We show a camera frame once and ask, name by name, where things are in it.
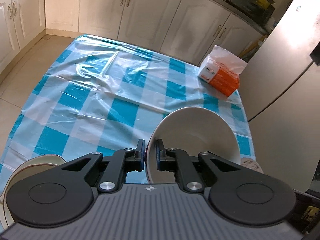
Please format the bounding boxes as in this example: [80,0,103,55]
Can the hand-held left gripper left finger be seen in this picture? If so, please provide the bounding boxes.
[59,139,145,193]

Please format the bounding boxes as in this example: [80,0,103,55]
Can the orange tissue pack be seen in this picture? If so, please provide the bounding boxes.
[197,45,248,98]

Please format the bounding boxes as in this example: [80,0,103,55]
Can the plain white plate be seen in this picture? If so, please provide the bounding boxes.
[0,177,15,233]

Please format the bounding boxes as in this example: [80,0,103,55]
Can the silver refrigerator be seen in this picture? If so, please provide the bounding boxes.
[244,0,320,190]

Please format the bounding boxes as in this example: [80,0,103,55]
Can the red patterned bowl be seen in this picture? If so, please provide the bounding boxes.
[146,107,241,183]

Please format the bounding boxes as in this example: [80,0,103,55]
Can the blue checked plastic tablecloth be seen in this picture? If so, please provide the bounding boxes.
[0,33,258,195]

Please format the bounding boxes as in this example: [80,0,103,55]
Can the white kitchen base cabinets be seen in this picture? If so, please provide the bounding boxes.
[0,0,268,67]

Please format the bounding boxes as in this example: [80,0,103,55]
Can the blue cartoon bowl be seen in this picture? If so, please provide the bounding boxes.
[239,157,263,174]

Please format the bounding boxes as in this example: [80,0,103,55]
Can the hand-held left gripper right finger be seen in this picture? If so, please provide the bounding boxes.
[155,139,250,193]

